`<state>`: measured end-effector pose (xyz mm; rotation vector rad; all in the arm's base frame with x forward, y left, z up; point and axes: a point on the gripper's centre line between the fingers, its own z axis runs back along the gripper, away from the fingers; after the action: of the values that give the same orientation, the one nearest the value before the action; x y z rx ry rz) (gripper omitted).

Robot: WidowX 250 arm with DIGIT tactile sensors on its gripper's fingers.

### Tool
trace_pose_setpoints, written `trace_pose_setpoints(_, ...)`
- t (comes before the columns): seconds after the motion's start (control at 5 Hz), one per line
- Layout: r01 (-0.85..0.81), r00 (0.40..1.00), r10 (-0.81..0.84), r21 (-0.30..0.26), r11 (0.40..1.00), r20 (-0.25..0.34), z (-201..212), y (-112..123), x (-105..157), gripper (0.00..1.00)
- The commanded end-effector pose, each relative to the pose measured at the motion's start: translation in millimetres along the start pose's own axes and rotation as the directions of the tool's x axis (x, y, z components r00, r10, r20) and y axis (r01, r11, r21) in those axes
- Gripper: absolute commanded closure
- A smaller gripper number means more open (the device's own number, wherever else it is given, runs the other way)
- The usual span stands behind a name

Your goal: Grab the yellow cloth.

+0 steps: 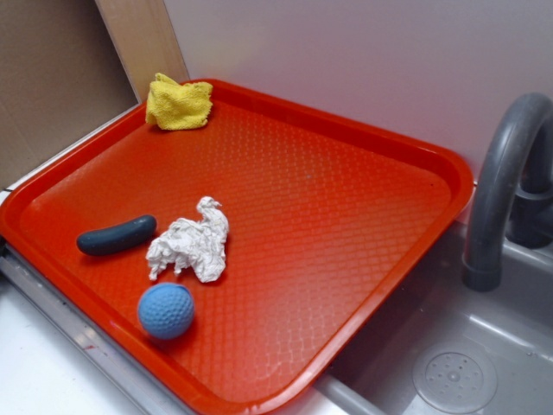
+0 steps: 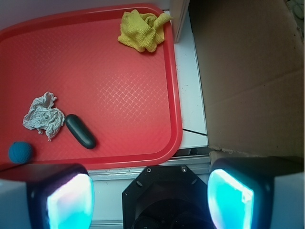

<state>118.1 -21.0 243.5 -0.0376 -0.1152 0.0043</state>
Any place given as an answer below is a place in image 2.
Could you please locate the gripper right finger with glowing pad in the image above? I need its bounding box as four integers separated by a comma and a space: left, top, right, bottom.
207, 156, 305, 229

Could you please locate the blue yarn ball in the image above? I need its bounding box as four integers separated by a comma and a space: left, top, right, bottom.
8, 142, 33, 164

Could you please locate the crumpled white paper towel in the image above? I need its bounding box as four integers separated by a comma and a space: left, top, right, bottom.
22, 92, 65, 142

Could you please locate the yellow microfiber cloth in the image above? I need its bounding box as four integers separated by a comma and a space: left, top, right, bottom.
117, 10, 172, 53

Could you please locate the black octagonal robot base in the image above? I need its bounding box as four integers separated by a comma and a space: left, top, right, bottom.
122, 165, 214, 229

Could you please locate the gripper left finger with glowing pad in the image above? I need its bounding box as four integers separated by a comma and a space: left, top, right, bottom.
0, 164, 94, 229

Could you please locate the dark green oblong case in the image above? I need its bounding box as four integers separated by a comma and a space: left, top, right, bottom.
65, 114, 96, 149

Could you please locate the red plastic tray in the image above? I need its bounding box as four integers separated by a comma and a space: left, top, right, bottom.
0, 3, 183, 170

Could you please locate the brown cardboard box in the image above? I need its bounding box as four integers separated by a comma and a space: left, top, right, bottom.
188, 0, 305, 156

